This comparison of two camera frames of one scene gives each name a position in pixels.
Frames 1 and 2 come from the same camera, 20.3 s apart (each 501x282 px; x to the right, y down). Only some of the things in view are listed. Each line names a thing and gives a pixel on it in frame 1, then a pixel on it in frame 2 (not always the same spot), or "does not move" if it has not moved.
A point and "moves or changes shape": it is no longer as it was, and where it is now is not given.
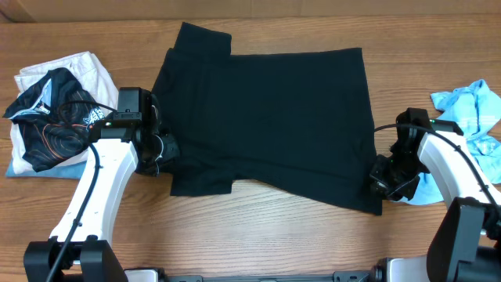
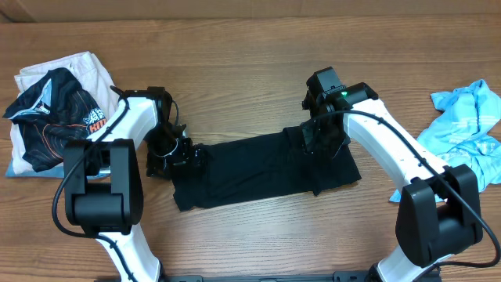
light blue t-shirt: x=476 y=110 does not move
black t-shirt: x=291 y=125 moves or changes shape
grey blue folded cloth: x=71 y=168 does not move
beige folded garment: x=94 y=75 does not move
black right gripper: x=380 y=184 -> x=311 y=146
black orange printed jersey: x=55 y=121 does not move
